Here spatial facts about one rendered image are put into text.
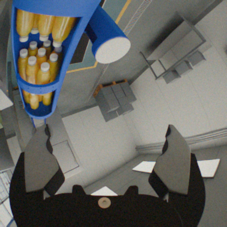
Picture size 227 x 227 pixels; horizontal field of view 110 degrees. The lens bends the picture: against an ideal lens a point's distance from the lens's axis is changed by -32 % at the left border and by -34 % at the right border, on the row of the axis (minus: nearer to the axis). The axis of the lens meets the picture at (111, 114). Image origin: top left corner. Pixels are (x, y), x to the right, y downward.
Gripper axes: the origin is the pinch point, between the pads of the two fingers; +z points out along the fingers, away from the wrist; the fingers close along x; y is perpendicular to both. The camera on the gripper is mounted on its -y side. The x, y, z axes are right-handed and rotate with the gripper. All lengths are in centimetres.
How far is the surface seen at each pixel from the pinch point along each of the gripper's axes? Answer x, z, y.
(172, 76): 148, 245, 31
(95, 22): -10, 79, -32
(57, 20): -17.7, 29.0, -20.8
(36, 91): -34, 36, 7
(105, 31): -3, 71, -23
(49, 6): -13.7, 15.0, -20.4
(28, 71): -37, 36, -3
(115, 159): 26, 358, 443
